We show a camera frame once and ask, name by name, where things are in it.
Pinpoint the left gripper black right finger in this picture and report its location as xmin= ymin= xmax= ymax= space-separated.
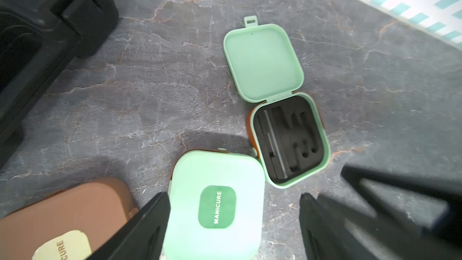
xmin=299 ymin=193 xmax=368 ymax=260

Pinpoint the black plastic tool case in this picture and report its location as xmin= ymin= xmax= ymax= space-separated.
xmin=1 ymin=0 xmax=119 ymax=164

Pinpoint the brown clipper case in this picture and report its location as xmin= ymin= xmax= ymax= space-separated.
xmin=1 ymin=178 xmax=138 ymax=260

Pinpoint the green clipper case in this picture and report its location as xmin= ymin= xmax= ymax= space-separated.
xmin=163 ymin=150 xmax=265 ymax=260
xmin=223 ymin=16 xmax=332 ymax=189

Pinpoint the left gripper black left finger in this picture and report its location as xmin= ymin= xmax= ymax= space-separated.
xmin=88 ymin=192 xmax=170 ymax=260

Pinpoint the metal nail file green case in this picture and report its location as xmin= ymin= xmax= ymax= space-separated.
xmin=262 ymin=110 xmax=288 ymax=181

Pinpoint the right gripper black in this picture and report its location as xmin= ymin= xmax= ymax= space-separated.
xmin=318 ymin=165 xmax=462 ymax=260

